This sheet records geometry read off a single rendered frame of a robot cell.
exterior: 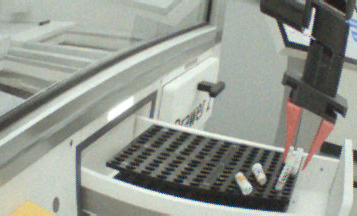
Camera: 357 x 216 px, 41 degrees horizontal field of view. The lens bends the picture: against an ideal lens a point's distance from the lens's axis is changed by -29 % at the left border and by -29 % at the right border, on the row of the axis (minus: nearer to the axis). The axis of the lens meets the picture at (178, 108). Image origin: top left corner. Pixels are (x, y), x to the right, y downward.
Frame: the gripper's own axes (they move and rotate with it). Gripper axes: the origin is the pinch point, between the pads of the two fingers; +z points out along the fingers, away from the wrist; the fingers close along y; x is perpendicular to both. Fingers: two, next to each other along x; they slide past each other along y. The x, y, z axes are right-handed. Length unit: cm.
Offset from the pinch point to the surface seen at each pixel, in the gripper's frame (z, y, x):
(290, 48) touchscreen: -3, 11, -75
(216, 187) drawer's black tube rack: 5.5, 8.0, 2.4
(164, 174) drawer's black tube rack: 6.6, 14.1, 1.6
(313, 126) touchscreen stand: 18, -2, -100
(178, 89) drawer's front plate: 3.9, 21.6, -23.2
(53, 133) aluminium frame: 1.6, 22.1, 17.6
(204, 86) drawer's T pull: 5.0, 20.7, -34.7
